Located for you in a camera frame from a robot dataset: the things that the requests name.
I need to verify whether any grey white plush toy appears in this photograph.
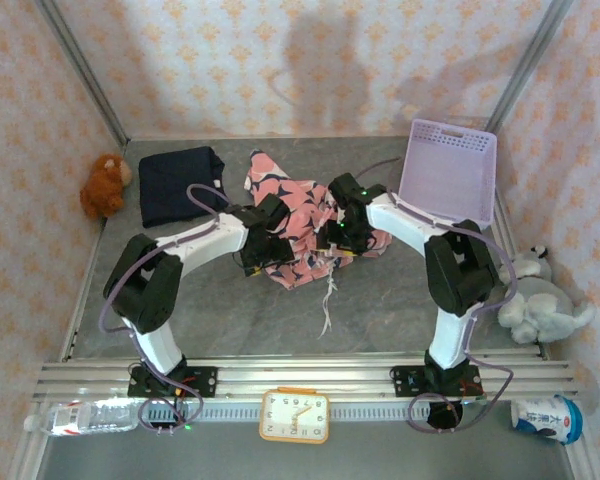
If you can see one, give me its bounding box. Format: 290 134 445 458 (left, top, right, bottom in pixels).
497 243 597 346

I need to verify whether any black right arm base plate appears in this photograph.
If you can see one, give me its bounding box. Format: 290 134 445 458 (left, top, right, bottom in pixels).
389 364 481 399

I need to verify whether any aluminium mounting rail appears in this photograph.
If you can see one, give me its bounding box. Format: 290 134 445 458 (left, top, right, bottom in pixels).
32 355 581 402

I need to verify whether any pink whale print garment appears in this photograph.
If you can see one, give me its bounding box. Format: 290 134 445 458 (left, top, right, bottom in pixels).
243 149 394 341

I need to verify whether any white blue yogurt cup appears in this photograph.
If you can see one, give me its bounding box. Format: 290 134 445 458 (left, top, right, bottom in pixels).
509 393 585 445

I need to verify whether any grey slotted cable duct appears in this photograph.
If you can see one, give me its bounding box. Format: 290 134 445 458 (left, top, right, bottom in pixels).
144 402 512 424

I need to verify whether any orange alarm clock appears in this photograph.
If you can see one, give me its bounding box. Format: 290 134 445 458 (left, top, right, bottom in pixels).
258 387 331 445

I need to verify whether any brown teddy bear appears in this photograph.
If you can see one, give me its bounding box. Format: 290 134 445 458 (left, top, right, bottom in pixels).
78 153 134 219

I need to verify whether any lavender plastic basket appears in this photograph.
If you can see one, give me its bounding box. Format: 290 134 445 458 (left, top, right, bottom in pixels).
397 118 499 231

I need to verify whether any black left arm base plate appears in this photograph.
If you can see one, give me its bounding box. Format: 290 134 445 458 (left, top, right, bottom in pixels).
128 366 219 399

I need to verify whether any navy blue garment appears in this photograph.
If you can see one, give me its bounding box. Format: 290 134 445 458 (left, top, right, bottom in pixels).
138 145 227 229

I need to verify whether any clear plastic water bottle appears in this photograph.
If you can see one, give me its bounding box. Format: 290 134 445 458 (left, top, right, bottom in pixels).
23 399 141 437

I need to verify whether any aluminium frame post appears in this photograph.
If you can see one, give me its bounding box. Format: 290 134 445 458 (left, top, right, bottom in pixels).
33 0 130 146
481 0 576 142

